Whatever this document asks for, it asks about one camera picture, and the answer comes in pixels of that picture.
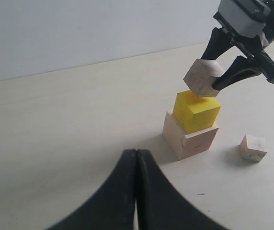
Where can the yellow cube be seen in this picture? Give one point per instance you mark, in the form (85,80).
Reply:
(195,113)

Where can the medium layered wooden cube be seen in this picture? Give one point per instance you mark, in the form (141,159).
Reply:
(201,76)

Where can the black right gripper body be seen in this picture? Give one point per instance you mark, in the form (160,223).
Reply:
(254,48)

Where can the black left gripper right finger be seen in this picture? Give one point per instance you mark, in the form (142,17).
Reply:
(160,206)

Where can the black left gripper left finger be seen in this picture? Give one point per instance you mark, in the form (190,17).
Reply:
(112,206)

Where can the small wooden cube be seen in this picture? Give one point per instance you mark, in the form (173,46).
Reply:
(253,148)

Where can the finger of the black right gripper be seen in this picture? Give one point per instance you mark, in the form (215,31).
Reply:
(218,44)
(242,68)

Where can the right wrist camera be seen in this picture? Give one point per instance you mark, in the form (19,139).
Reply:
(246,18)

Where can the large wooden cube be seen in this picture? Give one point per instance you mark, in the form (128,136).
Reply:
(187,145)

